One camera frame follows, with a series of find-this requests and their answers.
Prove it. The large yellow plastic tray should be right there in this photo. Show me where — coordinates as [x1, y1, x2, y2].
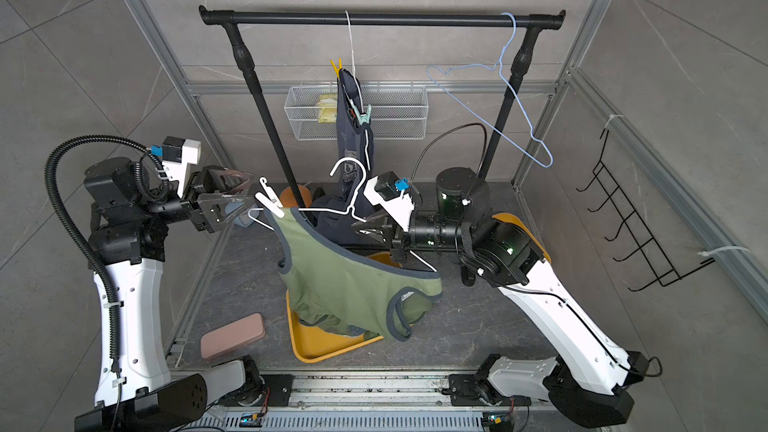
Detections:
[282, 254, 394, 364]

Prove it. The pink rectangular case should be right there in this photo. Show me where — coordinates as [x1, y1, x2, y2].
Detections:
[200, 313, 266, 360]

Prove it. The white wire basket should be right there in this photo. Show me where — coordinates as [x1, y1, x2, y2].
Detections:
[284, 85, 429, 141]

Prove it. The orange plush toy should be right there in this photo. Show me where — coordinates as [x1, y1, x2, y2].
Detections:
[279, 185, 312, 208]

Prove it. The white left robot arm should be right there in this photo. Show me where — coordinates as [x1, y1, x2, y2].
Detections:
[44, 135, 267, 431]

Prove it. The metal base rail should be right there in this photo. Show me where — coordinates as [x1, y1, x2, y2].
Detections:
[161, 368, 592, 432]

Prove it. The plain green tank top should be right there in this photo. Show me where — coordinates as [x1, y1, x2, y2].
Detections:
[267, 209, 443, 342]

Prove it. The light blue wire hanger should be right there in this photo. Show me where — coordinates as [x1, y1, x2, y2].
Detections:
[425, 12, 564, 176]

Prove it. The black wire wall rack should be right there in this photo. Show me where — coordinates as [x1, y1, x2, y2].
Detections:
[576, 129, 715, 293]

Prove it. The dark grey tank top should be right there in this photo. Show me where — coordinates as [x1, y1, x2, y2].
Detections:
[308, 69, 376, 246]

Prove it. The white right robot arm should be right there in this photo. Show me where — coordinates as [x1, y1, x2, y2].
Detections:
[350, 167, 649, 429]

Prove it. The yellow item in basket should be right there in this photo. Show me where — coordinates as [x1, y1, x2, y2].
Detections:
[316, 94, 338, 124]

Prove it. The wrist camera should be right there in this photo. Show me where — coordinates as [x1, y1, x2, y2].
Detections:
[364, 171, 416, 231]
[150, 136, 202, 198]

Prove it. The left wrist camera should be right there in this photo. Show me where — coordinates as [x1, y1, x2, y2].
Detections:
[150, 136, 202, 198]

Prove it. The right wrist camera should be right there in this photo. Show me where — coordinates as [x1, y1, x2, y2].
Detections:
[364, 171, 416, 231]

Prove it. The green printed tank top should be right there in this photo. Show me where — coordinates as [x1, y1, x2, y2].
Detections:
[299, 311, 366, 337]

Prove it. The black clothes rack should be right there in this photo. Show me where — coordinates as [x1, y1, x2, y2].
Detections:
[198, 4, 567, 253]

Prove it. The small yellow plastic tray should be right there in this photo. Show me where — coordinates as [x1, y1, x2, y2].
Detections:
[493, 212, 552, 263]

